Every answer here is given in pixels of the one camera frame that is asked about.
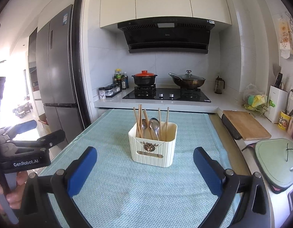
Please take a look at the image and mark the cream utensil holder box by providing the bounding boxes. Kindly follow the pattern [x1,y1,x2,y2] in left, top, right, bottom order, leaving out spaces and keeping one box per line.
[128,122,177,167]

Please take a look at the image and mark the steel spoon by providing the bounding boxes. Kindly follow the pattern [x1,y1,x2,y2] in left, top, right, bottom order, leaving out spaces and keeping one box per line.
[149,117,160,141]
[141,119,147,138]

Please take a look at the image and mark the yellow cup container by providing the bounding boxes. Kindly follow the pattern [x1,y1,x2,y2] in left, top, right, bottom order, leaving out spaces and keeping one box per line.
[278,111,291,131]

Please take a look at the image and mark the pink cup with utensils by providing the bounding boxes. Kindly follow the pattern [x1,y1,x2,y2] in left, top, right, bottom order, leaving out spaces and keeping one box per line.
[287,117,293,136]

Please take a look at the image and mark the white knife block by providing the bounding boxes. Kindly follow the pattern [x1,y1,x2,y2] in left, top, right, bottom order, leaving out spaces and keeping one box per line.
[264,85,288,124]

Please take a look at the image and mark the white spice jar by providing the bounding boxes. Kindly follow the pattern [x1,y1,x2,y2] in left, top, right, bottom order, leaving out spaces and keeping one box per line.
[98,87,106,100]

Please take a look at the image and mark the black wok with glass lid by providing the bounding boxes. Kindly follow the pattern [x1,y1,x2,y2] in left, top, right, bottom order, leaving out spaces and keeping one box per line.
[169,70,205,89]

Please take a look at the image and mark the black range hood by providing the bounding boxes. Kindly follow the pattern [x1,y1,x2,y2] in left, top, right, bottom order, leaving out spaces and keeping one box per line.
[117,17,215,54]

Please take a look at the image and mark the grey refrigerator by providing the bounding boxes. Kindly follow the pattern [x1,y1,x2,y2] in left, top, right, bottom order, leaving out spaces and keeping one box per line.
[36,5,83,149]

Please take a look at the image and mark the french press coffee maker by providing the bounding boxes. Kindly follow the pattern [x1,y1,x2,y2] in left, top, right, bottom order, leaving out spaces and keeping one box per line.
[214,76,225,94]

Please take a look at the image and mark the dark sauce bottles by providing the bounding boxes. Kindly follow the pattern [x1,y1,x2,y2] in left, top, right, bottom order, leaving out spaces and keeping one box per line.
[113,68,129,89]

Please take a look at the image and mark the black tray under board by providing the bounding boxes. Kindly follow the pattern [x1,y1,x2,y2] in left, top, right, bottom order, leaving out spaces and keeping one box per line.
[221,114,242,140]

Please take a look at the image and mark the black gas stove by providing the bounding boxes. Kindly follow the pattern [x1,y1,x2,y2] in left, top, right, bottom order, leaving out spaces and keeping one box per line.
[123,85,211,102]

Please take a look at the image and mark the wooden cutting board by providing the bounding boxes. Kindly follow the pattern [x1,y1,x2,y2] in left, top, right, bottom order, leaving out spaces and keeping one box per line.
[223,110,271,141]

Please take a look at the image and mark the light green lidded pan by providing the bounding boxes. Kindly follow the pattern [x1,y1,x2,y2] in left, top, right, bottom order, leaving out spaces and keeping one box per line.
[241,138,293,194]

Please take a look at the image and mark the hanging yellow paper bag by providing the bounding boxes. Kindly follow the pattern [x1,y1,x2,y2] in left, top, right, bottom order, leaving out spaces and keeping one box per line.
[278,18,293,59]

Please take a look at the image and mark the black pot with red lid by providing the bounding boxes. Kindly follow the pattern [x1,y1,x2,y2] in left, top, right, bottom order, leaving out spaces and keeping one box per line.
[132,70,157,87]

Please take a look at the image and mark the spice jar rack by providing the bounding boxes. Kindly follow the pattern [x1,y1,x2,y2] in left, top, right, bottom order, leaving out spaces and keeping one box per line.
[104,83,122,98]

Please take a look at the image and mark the cream upper cabinets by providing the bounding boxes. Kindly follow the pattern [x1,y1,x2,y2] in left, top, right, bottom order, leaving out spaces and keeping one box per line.
[100,0,232,28]

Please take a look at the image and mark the left hand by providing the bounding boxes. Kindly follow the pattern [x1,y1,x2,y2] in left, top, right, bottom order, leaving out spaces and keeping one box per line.
[0,171,28,209]

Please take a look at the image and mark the green yellow sponges in bag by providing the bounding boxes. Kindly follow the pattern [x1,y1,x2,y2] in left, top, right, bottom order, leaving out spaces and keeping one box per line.
[243,83,276,115]

